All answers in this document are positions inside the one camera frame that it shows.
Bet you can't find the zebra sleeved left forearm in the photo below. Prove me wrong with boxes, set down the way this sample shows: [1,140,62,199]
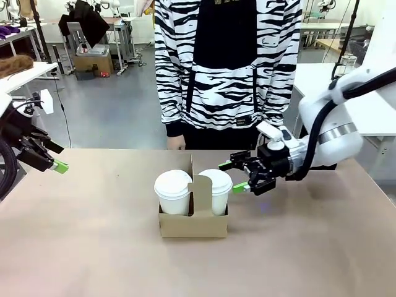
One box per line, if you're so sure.
[269,61,298,131]

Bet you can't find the brown fur piece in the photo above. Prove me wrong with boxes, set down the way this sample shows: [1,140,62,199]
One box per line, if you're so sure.
[0,54,34,78]

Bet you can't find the wooden top table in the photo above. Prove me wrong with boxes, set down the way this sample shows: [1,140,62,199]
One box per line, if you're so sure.
[315,38,343,50]

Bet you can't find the large white table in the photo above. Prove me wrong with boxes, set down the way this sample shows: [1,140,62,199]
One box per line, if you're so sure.
[292,63,396,137]

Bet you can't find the person's right hand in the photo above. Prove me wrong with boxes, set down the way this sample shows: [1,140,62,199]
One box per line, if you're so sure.
[166,135,186,151]

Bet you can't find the brown cardboard box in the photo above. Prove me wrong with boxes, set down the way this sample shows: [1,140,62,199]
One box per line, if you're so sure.
[73,54,114,78]

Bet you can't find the black sleeved right arm cable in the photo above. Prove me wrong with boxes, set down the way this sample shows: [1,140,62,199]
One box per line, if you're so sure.
[286,66,396,182]

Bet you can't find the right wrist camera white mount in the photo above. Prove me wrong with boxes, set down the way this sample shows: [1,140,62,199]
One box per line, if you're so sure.
[256,120,293,152]

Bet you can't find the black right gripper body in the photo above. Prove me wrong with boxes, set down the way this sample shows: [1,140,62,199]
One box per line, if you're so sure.
[244,144,294,197]

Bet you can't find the black stand pole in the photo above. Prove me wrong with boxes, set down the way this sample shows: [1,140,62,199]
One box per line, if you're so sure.
[332,0,361,80]

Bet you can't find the small black box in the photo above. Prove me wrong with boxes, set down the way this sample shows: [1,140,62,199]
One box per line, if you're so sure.
[75,70,95,82]

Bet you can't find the grey lidded plastic container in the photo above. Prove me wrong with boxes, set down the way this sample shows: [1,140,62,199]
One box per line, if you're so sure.
[76,44,111,58]

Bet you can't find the white side table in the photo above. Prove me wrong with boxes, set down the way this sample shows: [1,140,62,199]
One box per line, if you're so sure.
[0,61,59,93]

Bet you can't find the white background table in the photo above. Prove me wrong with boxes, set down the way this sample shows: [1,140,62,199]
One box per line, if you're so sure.
[299,23,350,50]

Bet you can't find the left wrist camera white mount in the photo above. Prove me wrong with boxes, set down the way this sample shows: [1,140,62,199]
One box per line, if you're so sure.
[24,88,54,117]

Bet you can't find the black sleeved arm cable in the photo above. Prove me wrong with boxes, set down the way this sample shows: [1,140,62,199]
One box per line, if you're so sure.
[286,66,396,182]
[0,136,19,199]

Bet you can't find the white plastic cup lid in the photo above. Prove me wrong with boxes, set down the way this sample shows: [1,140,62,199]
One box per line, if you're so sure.
[197,168,233,196]
[153,169,192,199]

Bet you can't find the person in zebra hoodie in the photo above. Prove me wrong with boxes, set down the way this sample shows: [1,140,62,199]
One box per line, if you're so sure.
[153,0,303,152]

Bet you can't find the short black post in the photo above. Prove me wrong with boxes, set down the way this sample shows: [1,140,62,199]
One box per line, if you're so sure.
[52,45,66,75]

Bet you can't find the purple cloth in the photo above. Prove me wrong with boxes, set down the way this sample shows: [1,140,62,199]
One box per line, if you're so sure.
[0,26,21,40]

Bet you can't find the grey wire basket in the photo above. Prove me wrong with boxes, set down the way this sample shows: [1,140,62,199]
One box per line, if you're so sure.
[349,39,372,66]

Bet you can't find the glass french press with coffee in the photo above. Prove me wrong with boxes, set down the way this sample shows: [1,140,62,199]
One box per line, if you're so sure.
[335,54,356,78]

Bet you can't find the black sleeved left arm cable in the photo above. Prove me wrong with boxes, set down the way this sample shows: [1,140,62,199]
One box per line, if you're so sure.
[0,136,19,199]

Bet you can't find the brown cardboard cup carrier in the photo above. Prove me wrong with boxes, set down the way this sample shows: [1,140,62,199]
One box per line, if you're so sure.
[158,153,230,239]

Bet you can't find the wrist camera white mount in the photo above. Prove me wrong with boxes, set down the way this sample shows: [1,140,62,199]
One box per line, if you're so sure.
[24,88,54,117]
[256,120,293,152]

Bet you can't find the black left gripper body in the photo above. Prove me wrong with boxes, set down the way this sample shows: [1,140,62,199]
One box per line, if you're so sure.
[0,106,54,173]

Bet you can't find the zebra sleeved right forearm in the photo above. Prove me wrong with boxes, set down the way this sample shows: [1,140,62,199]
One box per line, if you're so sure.
[155,69,187,139]

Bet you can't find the black tripod pole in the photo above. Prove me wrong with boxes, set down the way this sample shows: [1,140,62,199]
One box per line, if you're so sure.
[29,0,59,77]

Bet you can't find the black cloth sheet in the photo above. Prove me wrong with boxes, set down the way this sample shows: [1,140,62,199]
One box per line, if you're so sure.
[58,0,111,50]

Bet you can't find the grey metal table frame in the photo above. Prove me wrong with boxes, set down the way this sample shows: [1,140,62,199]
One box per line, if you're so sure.
[114,18,137,77]

